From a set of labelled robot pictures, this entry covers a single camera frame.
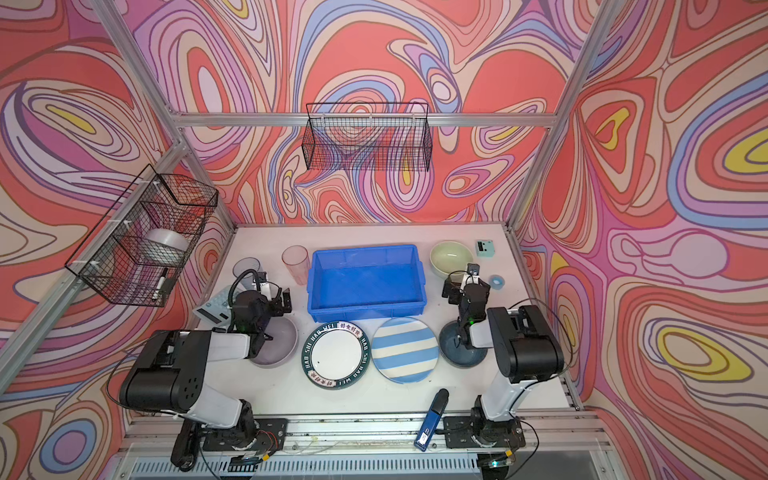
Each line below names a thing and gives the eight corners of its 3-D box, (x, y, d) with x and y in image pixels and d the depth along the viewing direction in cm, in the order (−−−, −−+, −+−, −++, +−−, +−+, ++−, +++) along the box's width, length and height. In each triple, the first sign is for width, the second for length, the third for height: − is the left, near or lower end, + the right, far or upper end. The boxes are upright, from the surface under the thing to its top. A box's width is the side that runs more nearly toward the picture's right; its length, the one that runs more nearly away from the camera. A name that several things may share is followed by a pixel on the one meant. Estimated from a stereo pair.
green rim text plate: (298, 389, 82) (295, 386, 80) (309, 325, 94) (308, 321, 92) (369, 389, 82) (369, 386, 79) (371, 325, 94) (371, 321, 92)
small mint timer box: (477, 260, 113) (479, 254, 109) (474, 247, 117) (476, 240, 114) (494, 260, 113) (497, 254, 109) (490, 247, 117) (493, 240, 114)
